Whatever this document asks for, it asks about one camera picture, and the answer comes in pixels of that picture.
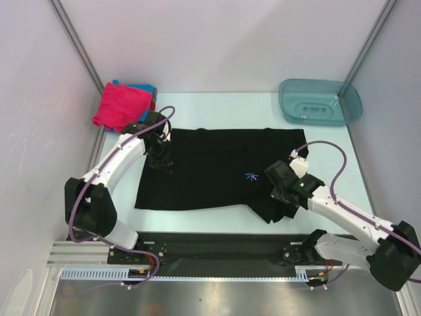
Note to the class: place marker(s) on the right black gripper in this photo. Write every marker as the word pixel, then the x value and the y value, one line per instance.
pixel 276 194

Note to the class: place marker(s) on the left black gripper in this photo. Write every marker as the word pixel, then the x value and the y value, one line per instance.
pixel 164 164

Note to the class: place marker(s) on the black t shirt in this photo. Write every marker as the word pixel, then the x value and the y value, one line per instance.
pixel 218 168

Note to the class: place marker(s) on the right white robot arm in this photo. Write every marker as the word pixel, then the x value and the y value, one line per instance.
pixel 390 252

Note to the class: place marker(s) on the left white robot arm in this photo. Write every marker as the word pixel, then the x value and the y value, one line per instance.
pixel 88 200

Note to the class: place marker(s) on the red folded t shirt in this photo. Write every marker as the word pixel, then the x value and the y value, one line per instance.
pixel 152 106

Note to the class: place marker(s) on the pink folded t shirt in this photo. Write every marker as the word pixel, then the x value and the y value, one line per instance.
pixel 120 107

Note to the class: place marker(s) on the blue folded t shirt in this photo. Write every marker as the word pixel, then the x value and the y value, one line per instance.
pixel 143 92

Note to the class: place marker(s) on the teal plastic bin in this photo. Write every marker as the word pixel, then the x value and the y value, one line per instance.
pixel 319 102

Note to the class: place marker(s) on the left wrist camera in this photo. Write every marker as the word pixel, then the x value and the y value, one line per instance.
pixel 165 136

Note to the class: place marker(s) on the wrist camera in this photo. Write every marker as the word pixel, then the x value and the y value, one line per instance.
pixel 298 164
pixel 165 136

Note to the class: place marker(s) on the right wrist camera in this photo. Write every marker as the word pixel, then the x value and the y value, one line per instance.
pixel 298 164

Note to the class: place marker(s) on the right white cable duct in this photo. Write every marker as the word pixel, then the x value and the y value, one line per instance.
pixel 317 272

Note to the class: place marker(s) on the white cable duct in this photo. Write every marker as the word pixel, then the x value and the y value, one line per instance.
pixel 317 272
pixel 114 274

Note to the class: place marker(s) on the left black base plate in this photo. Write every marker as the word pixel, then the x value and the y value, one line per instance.
pixel 120 257

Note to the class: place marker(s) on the left white cable duct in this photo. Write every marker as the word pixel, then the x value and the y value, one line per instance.
pixel 114 274

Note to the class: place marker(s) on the right aluminium corner post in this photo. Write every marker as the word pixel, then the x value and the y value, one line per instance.
pixel 386 11

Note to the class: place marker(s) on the aluminium corner post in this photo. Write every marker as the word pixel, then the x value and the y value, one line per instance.
pixel 386 11
pixel 74 38

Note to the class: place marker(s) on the left aluminium corner post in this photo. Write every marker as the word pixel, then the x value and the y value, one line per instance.
pixel 74 38

